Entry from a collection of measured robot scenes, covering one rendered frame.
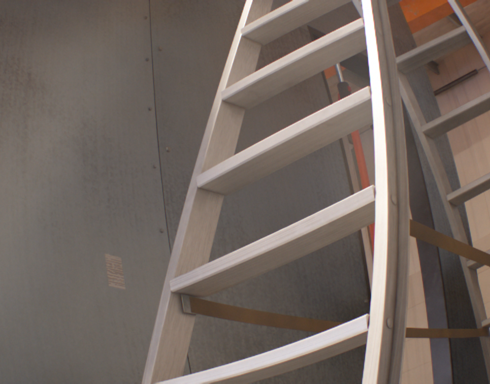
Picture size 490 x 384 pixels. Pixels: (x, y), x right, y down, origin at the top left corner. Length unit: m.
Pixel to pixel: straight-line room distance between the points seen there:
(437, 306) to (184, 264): 1.79
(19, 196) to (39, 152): 0.14
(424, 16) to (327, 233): 9.96
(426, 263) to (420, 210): 0.22
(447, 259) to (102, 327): 1.75
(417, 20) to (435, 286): 8.32
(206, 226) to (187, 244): 0.07
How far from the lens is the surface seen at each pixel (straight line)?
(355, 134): 3.06
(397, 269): 1.20
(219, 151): 1.68
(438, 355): 3.13
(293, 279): 2.40
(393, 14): 3.99
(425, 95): 3.74
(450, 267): 3.27
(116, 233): 2.00
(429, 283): 3.20
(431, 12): 11.14
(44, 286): 1.81
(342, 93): 3.13
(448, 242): 1.44
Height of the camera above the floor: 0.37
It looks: 23 degrees up
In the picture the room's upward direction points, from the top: 9 degrees counter-clockwise
